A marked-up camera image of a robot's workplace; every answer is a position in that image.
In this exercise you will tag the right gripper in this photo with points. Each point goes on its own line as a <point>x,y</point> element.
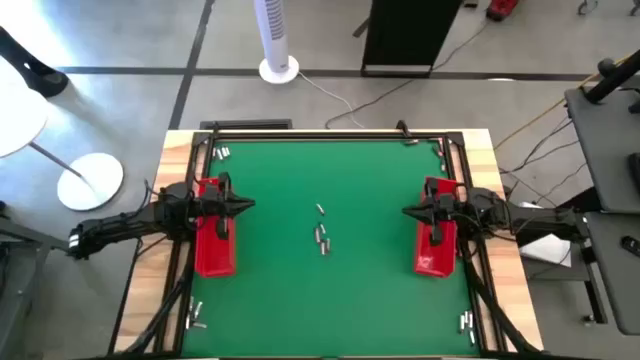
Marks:
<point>434,232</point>

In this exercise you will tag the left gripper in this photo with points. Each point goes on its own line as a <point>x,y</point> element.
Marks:
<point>224,225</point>

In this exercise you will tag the red plastic bin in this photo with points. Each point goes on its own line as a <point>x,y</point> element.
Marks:
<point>435,260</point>
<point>215,260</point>

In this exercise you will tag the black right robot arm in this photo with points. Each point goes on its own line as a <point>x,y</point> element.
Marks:
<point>530,220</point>

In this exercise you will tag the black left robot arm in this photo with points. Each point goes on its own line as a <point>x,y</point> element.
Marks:
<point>125,225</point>

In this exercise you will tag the black flat bar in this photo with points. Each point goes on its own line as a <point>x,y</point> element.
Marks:
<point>240,124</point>

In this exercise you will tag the black clamp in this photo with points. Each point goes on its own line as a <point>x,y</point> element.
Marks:
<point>402,129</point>

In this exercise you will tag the green table mat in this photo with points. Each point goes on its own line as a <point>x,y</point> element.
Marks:
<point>300,300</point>

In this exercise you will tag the white paper sheet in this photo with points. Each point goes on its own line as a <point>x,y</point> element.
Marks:
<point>547,250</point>

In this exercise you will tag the black diagonal beam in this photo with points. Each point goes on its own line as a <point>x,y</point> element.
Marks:
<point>587,200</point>

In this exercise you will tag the tall black cabinet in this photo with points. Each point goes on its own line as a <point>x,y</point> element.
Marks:
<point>405,35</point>

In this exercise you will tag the white tower fan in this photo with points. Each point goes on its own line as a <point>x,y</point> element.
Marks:
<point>274,30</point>

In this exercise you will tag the grey workbench top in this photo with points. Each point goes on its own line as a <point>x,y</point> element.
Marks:
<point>620,290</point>
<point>605,150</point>

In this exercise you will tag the black remote control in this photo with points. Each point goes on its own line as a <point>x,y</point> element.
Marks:
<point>631,246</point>

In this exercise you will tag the red power tool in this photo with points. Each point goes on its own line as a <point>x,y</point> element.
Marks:
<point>501,9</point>

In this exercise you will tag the black flat device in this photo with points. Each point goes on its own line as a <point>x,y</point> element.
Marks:
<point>635,172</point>

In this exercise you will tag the black curved stand leg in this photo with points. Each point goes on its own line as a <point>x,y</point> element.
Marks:
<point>42,80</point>

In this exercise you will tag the black pole stand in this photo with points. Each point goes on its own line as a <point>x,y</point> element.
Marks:
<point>612,77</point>

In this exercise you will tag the black caster wheel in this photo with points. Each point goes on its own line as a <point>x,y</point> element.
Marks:
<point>588,6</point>
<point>635,5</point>

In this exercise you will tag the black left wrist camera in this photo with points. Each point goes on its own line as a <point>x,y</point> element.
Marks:
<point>210,197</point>

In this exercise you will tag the black aluminium table frame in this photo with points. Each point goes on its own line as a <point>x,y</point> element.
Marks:
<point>240,135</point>

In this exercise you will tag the black frame strut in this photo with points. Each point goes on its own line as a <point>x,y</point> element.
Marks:
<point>165,310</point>
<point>500,320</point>

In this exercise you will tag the white round pedestal table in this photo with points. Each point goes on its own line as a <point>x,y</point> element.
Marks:
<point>90,182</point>

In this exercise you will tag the grey metal cart frame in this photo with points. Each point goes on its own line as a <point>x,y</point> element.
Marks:
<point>30,236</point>

